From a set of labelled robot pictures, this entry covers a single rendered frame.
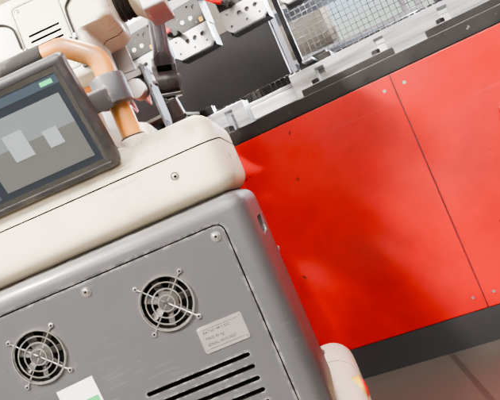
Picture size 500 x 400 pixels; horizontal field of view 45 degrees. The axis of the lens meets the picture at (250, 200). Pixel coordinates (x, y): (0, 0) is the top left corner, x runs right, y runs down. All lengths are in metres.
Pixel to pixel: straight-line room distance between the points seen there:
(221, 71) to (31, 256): 1.79
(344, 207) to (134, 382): 1.07
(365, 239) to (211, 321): 1.02
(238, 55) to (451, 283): 1.31
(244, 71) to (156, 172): 1.73
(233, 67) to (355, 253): 1.08
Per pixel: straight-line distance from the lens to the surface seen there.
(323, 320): 1.94
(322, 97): 1.83
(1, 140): 0.91
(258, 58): 2.57
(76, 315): 0.94
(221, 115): 2.05
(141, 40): 2.17
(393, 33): 1.94
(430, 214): 1.82
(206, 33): 2.06
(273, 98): 2.26
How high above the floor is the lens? 0.67
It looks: level
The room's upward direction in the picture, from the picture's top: 23 degrees counter-clockwise
